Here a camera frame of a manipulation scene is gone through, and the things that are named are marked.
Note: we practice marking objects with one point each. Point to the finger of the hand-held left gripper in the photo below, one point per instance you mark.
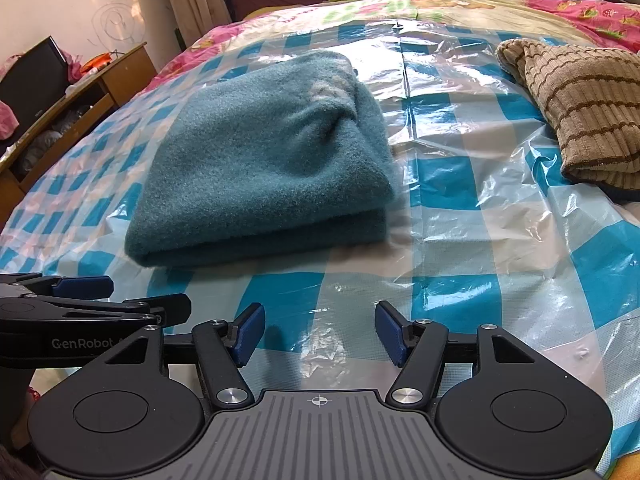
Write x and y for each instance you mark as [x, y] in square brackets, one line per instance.
[82, 286]
[170, 307]

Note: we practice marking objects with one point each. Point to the beige curtain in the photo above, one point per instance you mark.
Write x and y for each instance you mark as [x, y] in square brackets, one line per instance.
[195, 0]

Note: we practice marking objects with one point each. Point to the beige striped sweater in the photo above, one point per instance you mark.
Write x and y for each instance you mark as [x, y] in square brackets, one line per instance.
[585, 105]

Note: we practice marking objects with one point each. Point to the wooden desk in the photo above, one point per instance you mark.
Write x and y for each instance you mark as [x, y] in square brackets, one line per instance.
[105, 85]

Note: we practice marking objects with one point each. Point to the teal knitted sweater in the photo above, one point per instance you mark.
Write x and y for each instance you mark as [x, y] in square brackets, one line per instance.
[260, 160]

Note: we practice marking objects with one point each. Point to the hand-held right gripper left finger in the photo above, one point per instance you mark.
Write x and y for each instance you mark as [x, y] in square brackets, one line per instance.
[247, 334]

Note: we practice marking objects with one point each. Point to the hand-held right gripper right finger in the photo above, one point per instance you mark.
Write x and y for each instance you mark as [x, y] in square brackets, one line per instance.
[389, 334]

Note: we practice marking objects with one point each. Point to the orange item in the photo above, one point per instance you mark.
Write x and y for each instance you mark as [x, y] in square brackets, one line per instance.
[96, 62]

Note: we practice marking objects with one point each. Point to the black monitor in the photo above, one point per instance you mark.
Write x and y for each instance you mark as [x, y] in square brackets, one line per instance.
[35, 90]

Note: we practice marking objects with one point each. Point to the person's brown fuzzy garment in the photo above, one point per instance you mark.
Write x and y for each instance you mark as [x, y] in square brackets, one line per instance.
[12, 465]

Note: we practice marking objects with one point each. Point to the pink cloth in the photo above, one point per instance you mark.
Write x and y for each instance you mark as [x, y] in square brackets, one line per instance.
[72, 65]

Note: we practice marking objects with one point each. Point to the blue checked plastic sheet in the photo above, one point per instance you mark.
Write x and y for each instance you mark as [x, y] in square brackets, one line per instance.
[475, 240]

